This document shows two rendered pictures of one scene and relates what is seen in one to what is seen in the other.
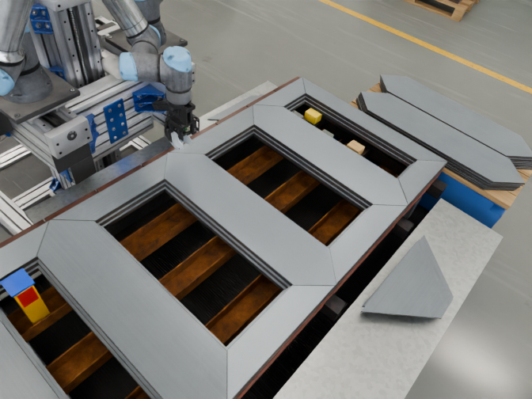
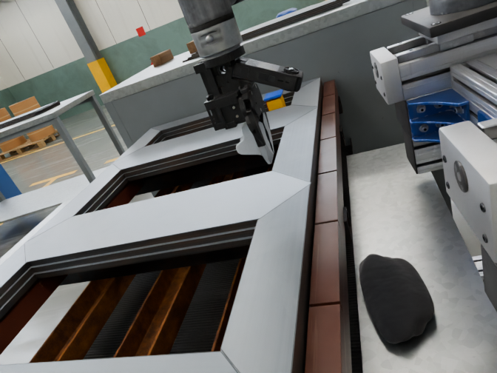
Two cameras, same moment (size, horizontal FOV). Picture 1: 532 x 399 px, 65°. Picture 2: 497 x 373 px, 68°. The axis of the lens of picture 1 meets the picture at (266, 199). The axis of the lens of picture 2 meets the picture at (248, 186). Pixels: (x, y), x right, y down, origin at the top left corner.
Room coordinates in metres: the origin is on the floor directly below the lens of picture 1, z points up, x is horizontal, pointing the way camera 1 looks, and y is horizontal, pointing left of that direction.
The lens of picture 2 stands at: (1.63, 0.13, 1.19)
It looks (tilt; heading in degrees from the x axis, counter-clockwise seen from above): 25 degrees down; 167
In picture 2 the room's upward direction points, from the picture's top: 22 degrees counter-clockwise
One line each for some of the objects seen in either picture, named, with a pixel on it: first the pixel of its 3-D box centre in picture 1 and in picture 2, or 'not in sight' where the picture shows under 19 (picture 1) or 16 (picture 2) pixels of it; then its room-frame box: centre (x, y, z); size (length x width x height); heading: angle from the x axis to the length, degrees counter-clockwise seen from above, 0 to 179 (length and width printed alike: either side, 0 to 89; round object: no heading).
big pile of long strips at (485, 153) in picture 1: (442, 127); not in sight; (1.56, -0.71, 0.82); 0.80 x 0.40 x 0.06; 56
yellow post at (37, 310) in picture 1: (30, 302); (282, 123); (0.46, 0.59, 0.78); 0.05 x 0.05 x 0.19; 56
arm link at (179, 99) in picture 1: (180, 93); (217, 40); (1.02, 0.31, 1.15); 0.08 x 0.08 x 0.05
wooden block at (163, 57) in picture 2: not in sight; (162, 58); (-0.41, 0.41, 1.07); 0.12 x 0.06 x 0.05; 140
